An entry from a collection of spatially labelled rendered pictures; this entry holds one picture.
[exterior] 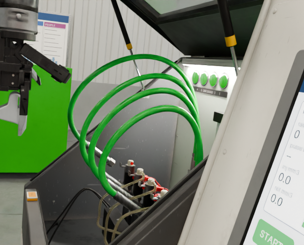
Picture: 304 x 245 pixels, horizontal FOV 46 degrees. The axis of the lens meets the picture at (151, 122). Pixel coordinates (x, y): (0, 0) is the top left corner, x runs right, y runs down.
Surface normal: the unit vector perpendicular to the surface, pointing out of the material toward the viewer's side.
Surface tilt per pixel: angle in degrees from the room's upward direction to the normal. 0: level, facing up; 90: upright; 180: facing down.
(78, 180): 90
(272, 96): 76
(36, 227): 0
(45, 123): 90
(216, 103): 90
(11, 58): 90
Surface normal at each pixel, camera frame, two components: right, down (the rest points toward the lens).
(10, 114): 0.35, 0.23
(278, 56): -0.87, -0.28
